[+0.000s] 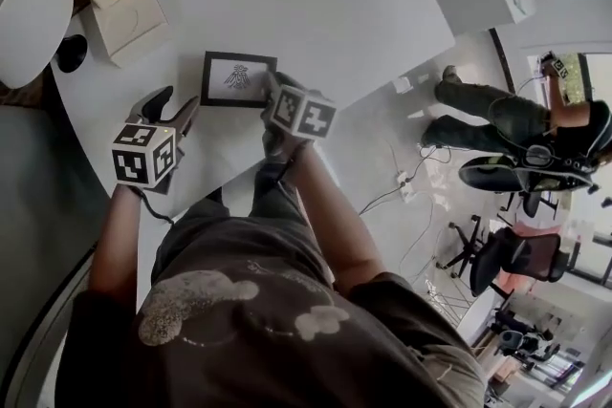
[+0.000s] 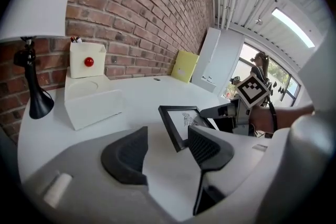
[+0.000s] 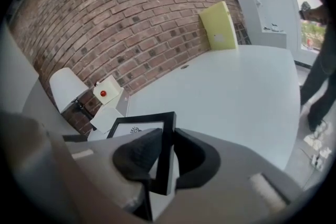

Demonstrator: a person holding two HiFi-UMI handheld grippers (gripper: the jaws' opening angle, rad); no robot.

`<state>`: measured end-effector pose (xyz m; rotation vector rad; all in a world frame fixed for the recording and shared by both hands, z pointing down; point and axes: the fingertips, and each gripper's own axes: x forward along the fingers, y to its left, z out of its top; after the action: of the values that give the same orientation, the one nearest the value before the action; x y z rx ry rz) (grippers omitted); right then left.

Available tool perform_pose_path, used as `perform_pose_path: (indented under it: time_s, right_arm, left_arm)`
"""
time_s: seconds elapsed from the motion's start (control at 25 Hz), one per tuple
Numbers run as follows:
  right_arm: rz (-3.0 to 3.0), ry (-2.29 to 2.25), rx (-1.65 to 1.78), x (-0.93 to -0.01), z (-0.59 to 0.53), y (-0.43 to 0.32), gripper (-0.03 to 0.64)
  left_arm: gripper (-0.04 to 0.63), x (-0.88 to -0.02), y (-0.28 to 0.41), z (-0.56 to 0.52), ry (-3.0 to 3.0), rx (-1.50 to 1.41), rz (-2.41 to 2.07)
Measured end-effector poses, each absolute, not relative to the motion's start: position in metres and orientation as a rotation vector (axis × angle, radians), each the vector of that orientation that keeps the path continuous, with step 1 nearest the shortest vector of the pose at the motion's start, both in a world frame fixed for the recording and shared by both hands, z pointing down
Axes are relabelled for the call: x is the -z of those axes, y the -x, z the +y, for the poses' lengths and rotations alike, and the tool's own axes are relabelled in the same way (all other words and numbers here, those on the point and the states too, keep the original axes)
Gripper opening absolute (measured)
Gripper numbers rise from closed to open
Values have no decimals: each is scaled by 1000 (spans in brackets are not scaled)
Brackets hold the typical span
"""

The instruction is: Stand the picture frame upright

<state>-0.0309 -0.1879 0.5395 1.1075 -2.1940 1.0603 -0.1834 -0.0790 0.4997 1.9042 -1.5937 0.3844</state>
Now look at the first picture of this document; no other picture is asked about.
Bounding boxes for person's left forearm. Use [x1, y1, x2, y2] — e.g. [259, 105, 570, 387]
[88, 183, 144, 302]

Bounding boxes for white table lamp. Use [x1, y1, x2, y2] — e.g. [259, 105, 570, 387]
[0, 0, 89, 91]

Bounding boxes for beige desktop organizer box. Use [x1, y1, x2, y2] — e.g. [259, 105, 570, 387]
[77, 0, 171, 69]

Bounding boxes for person's brown t-shirt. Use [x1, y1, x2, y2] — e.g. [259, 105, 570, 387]
[55, 198, 489, 408]

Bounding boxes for black office chair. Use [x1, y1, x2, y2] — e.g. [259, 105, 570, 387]
[437, 213, 573, 298]
[457, 142, 601, 219]

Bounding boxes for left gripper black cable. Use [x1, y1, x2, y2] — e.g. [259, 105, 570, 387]
[138, 188, 176, 224]

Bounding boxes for white power strip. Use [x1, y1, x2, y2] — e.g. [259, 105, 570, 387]
[395, 171, 416, 203]

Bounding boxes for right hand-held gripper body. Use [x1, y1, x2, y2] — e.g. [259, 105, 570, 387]
[260, 83, 339, 164]

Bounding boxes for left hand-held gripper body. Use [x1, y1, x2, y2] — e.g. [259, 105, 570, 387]
[111, 111, 188, 197]

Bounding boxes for black picture frame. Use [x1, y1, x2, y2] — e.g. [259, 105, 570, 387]
[199, 51, 279, 110]

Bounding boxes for person's right forearm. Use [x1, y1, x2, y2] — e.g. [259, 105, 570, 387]
[285, 142, 391, 297]

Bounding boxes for person's grey trousers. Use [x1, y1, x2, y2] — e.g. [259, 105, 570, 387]
[251, 157, 312, 225]

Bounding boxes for white desk with drawers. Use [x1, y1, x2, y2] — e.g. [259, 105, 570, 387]
[49, 0, 457, 311]

